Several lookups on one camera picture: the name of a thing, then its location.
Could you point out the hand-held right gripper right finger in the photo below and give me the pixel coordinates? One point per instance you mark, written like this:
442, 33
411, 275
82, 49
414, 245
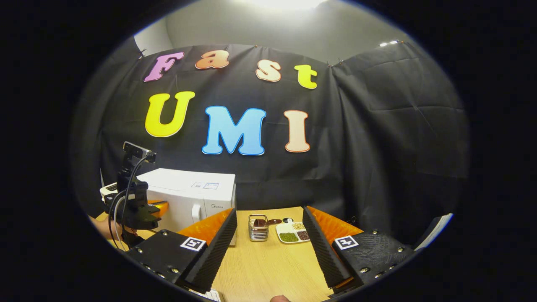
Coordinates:
321, 251

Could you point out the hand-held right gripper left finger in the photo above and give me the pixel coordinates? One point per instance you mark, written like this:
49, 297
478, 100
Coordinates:
216, 251

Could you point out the white microwave oven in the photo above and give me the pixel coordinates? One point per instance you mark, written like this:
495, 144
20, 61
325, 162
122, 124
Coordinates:
188, 197

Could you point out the white plate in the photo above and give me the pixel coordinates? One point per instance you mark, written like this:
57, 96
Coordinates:
207, 295

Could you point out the small ceiling light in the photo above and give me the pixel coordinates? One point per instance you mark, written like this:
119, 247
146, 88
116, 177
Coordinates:
389, 42

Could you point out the brown wooden spoon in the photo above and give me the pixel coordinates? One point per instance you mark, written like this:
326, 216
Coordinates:
272, 221

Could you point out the white toaster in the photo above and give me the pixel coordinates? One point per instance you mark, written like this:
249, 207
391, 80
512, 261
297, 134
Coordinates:
108, 189

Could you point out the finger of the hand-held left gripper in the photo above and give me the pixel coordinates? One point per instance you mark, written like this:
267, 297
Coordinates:
159, 207

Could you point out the white divided dish with beans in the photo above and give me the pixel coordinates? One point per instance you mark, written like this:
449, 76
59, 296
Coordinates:
291, 234

